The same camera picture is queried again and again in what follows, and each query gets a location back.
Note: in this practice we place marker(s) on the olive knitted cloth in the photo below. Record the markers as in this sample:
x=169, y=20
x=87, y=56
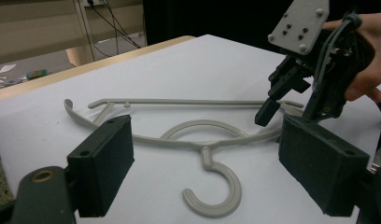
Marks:
x=0, y=177

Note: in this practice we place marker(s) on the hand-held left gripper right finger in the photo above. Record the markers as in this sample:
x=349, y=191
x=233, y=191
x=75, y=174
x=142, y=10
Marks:
x=319, y=165

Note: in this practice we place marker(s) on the black curtain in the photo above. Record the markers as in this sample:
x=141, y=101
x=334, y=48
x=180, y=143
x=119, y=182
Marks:
x=226, y=18

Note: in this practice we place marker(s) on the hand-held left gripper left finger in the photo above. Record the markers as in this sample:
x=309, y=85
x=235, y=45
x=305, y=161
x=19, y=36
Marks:
x=100, y=165

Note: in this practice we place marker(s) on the grey plastic clothes hanger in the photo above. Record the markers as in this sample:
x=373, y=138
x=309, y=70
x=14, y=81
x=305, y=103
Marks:
x=207, y=155

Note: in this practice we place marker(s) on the white wall socket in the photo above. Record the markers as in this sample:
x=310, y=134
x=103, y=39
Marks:
x=96, y=2

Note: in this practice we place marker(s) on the wooden desk leg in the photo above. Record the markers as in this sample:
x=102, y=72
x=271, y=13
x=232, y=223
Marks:
x=81, y=56

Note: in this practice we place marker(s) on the green box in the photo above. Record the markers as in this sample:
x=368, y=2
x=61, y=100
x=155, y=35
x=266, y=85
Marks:
x=37, y=74

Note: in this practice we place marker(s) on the long beige desk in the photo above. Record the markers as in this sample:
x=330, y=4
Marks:
x=39, y=28

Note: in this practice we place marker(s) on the white table sheet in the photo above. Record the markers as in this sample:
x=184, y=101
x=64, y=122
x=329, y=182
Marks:
x=179, y=68

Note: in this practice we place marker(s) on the white paper sheet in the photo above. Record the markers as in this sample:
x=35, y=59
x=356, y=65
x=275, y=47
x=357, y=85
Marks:
x=7, y=68

